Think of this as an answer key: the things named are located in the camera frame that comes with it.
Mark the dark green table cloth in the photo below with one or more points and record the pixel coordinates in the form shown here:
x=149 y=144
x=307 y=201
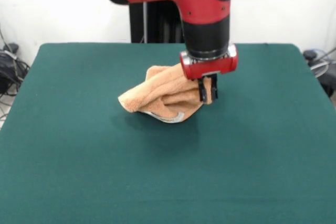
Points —
x=105 y=169

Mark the orange terry towel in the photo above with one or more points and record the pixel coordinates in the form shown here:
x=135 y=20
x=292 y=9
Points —
x=162 y=90

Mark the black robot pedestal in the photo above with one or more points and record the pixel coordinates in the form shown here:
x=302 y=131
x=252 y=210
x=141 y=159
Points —
x=157 y=24

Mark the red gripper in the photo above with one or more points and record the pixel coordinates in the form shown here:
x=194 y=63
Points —
x=210 y=68

